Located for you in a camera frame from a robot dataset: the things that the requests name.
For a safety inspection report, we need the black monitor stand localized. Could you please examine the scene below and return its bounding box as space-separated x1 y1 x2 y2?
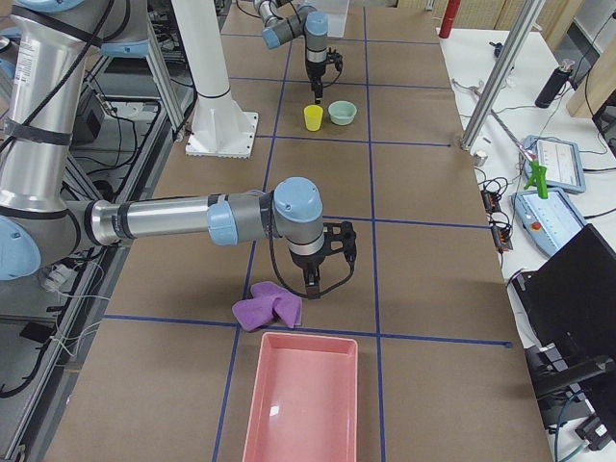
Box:
525 346 615 429

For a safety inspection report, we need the black laptop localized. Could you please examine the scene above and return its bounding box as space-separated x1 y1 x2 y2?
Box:
512 224 615 359

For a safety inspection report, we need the far blue teach pendant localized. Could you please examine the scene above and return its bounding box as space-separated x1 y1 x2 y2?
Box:
523 135 586 193

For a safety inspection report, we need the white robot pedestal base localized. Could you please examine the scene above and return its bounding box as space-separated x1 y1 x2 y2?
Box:
172 0 259 158

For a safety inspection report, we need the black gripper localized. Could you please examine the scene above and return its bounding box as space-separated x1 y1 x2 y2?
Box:
291 251 325 299
305 61 327 104

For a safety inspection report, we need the black water bottle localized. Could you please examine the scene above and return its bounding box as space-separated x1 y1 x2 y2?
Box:
534 59 575 109

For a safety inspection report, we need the near blue teach pendant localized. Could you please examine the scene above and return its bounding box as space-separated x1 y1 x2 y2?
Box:
512 188 587 257

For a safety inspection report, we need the translucent white plastic bin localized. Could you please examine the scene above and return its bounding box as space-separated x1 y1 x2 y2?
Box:
311 0 349 39

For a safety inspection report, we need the yellow plastic cup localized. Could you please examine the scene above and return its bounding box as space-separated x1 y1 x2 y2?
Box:
303 104 323 132

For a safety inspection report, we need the purple fleece cloth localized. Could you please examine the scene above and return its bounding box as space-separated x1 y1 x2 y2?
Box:
232 281 302 331

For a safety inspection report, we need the pink plastic tray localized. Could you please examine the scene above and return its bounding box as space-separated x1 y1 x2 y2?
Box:
243 332 358 461

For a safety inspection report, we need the red cylinder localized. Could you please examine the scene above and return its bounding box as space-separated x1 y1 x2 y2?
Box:
439 0 461 39

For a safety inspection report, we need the green plastic clamp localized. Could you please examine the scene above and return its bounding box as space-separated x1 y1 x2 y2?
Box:
524 161 549 199

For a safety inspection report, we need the blue teach pendant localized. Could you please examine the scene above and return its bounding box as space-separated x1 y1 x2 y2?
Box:
512 188 587 257
523 135 586 193

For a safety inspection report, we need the aluminium frame post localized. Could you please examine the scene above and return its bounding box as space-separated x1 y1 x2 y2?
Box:
460 0 546 151

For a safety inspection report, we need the light green bowl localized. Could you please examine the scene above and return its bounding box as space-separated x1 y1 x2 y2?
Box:
327 100 357 126

